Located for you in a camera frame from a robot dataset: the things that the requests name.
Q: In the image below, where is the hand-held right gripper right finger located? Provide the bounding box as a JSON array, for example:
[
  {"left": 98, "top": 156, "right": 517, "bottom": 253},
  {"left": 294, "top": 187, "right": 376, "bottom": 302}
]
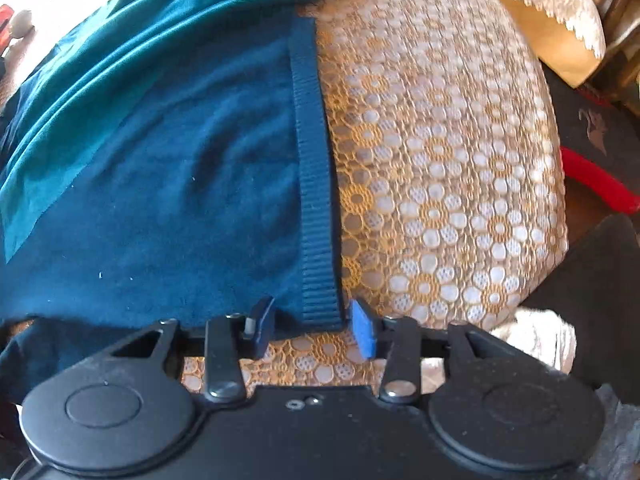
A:
[{"left": 348, "top": 300, "right": 516, "bottom": 404}]

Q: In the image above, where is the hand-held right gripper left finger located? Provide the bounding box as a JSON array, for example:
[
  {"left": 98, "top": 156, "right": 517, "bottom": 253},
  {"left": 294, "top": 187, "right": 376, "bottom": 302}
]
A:
[{"left": 107, "top": 296, "right": 276, "bottom": 403}]

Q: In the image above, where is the teal blue garment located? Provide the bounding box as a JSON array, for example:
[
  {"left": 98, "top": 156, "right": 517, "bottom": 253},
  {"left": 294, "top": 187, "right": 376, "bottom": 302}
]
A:
[{"left": 0, "top": 0, "right": 346, "bottom": 401}]

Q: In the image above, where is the white patterned cloth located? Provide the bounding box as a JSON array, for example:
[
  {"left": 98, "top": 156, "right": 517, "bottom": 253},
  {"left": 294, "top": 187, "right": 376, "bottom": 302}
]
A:
[{"left": 492, "top": 307, "right": 578, "bottom": 376}]

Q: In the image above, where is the person's black clothing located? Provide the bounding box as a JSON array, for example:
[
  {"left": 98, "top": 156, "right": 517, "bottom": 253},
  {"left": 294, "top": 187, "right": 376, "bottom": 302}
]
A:
[{"left": 520, "top": 212, "right": 640, "bottom": 401}]

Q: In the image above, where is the red fabric item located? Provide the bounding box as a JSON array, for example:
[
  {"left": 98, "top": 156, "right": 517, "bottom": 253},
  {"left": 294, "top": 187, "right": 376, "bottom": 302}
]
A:
[{"left": 559, "top": 147, "right": 640, "bottom": 216}]

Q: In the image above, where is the wooden armchair with lace cover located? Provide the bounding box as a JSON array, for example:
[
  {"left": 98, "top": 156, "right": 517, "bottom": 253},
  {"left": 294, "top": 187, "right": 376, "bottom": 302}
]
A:
[{"left": 575, "top": 0, "right": 640, "bottom": 111}]

